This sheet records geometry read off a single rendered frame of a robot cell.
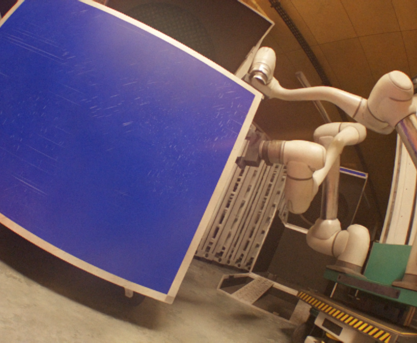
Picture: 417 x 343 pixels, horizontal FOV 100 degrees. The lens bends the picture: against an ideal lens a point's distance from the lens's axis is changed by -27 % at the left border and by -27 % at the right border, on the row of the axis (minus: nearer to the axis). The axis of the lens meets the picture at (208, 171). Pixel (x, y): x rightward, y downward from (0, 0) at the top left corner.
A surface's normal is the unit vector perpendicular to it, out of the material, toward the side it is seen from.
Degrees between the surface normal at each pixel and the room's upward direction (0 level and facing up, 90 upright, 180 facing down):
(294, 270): 90
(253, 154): 87
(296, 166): 139
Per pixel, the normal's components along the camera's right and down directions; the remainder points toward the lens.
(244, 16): -0.11, 0.65
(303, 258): -0.40, -0.39
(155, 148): 0.34, -0.07
